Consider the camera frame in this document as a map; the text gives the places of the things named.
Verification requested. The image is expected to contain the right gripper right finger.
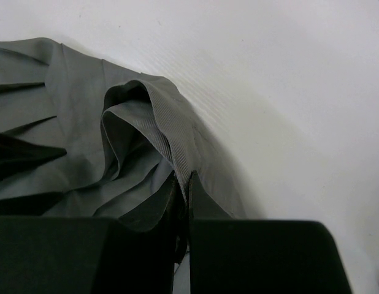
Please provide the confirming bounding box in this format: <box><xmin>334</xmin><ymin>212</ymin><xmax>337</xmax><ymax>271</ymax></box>
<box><xmin>189</xmin><ymin>173</ymin><xmax>351</xmax><ymax>293</ymax></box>

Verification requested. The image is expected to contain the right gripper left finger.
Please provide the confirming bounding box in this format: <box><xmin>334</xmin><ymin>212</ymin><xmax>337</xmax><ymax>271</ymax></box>
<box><xmin>0</xmin><ymin>176</ymin><xmax>182</xmax><ymax>293</ymax></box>

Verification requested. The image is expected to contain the grey pleated skirt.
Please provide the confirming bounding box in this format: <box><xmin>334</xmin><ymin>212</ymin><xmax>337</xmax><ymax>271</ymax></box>
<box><xmin>0</xmin><ymin>37</ymin><xmax>245</xmax><ymax>264</ymax></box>

